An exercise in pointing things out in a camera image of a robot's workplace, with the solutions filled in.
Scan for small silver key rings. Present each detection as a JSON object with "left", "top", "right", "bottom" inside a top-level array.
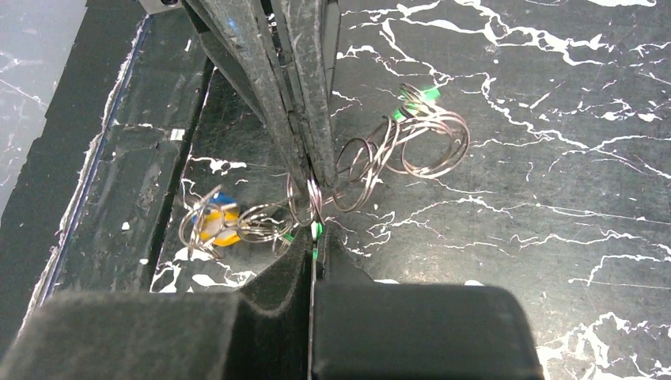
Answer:
[{"left": 178, "top": 82, "right": 472, "bottom": 259}]

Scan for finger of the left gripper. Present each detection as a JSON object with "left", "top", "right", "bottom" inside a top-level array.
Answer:
[
  {"left": 183, "top": 1, "right": 312, "bottom": 192},
  {"left": 272, "top": 0, "right": 341, "bottom": 189}
]

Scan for blue key tag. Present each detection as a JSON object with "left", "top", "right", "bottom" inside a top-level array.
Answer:
[{"left": 204, "top": 192, "right": 240, "bottom": 221}]

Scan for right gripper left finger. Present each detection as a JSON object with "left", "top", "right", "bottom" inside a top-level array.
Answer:
[{"left": 1, "top": 228, "right": 313, "bottom": 379}]

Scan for yellow key tag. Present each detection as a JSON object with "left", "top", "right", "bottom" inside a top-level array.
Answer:
[{"left": 199, "top": 209, "right": 241, "bottom": 247}]

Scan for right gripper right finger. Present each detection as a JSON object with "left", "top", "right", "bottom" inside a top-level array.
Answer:
[{"left": 312, "top": 226, "right": 543, "bottom": 379}]

